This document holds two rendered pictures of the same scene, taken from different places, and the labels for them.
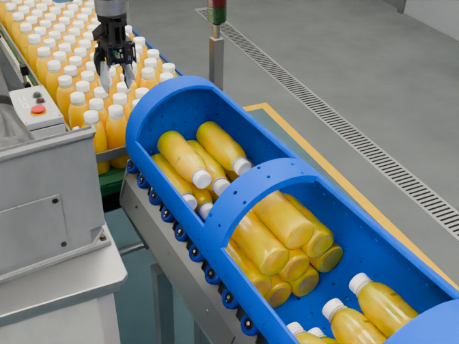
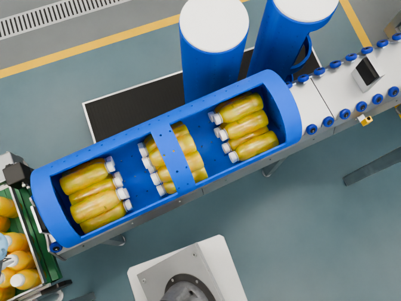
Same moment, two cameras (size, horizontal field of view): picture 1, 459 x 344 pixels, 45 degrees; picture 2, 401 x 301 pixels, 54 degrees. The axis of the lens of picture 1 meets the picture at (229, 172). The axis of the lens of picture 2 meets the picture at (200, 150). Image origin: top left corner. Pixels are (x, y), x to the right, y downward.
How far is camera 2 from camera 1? 96 cm
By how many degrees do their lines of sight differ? 55
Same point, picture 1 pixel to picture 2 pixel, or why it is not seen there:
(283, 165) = (163, 140)
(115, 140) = (29, 261)
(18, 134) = (187, 291)
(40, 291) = (230, 278)
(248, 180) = (172, 162)
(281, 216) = (184, 149)
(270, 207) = not seen: hidden behind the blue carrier
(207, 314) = (180, 201)
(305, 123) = not seen: outside the picture
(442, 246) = (31, 44)
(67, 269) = (215, 267)
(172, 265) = (139, 221)
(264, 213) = not seen: hidden behind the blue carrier
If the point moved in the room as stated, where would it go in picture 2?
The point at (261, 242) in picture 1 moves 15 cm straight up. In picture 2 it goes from (193, 162) to (193, 151)
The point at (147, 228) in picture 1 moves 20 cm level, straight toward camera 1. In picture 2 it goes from (104, 237) to (156, 233)
